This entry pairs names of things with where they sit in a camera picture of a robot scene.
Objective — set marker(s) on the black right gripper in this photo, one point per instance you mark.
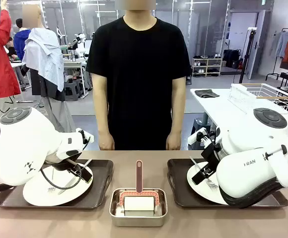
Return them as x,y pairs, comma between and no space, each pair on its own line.
209,155

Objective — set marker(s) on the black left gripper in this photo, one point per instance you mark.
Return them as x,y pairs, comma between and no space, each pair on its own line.
59,165

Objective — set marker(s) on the white round plate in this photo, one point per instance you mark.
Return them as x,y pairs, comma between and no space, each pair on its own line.
42,197
201,192

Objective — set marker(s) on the brown plastic tray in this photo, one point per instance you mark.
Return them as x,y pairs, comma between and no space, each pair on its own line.
178,178
101,173

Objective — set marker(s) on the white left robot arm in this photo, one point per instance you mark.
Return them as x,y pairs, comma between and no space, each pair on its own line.
22,148

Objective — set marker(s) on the person's right forearm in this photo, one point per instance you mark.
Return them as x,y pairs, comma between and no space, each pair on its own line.
103,116

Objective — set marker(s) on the person's left forearm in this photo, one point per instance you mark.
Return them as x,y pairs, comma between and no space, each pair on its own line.
177,116

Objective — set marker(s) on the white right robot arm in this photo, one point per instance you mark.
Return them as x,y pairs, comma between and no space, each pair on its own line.
245,173

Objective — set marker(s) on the person's right hand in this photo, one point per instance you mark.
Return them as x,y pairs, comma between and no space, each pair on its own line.
106,143

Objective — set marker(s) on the person's left hand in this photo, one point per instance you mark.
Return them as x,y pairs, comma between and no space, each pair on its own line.
173,143

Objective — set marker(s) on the silver table knife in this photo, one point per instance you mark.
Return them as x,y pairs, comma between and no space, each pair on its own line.
64,188

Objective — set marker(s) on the grey step stool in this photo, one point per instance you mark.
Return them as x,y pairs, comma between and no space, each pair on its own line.
201,126

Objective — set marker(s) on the white side table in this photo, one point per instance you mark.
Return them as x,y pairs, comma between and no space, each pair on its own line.
221,106

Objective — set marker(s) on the rectangular metal tin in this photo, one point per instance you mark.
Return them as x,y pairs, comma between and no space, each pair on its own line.
139,221

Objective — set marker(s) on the dark grey folded cloth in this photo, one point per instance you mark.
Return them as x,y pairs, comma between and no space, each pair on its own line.
207,93

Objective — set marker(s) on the grey plastic stool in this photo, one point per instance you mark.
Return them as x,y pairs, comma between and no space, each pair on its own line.
73,89

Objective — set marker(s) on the shoe rack with shoes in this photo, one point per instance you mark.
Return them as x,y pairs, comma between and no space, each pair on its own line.
207,67

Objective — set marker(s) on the white workshop desk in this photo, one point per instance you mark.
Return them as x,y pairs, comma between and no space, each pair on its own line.
72,63

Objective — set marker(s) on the person in black t-shirt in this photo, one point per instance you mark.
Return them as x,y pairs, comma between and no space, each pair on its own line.
139,74

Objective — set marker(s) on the black bag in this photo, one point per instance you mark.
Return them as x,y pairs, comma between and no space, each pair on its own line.
231,58

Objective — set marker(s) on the mannequin in white shirt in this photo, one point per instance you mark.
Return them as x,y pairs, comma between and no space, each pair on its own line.
44,57

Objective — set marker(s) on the black tripod stand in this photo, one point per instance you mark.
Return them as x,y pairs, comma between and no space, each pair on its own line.
248,57

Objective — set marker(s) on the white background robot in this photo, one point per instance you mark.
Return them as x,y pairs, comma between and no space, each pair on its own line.
80,47

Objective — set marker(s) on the black clothes rack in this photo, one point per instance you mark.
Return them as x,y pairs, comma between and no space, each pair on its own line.
283,74

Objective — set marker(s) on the person in blue jacket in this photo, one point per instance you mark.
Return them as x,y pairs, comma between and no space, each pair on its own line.
20,43

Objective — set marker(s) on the hanging grey shirt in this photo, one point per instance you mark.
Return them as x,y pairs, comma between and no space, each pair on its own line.
280,43

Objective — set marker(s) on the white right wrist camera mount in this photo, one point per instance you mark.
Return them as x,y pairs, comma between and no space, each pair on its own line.
196,136

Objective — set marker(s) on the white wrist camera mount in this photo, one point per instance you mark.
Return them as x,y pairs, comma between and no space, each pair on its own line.
87,136
196,136

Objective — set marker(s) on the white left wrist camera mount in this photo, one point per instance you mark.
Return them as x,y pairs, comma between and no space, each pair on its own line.
87,136

